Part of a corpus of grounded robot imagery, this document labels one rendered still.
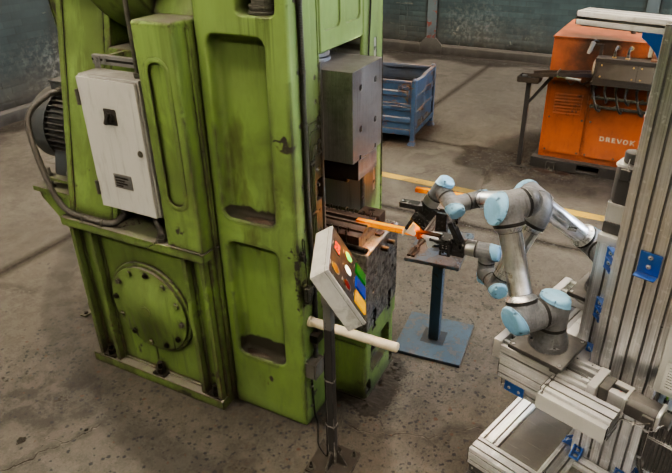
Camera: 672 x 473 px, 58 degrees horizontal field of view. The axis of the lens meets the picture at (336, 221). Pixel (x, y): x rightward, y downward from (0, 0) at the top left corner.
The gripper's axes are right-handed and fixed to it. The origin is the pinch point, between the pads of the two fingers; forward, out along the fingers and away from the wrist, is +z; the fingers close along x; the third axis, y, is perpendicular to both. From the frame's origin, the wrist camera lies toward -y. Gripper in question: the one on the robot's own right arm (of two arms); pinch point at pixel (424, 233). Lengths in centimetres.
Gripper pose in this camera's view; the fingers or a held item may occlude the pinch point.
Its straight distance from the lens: 285.1
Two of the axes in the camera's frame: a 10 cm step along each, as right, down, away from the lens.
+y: 0.3, 8.8, 4.7
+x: 4.6, -4.3, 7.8
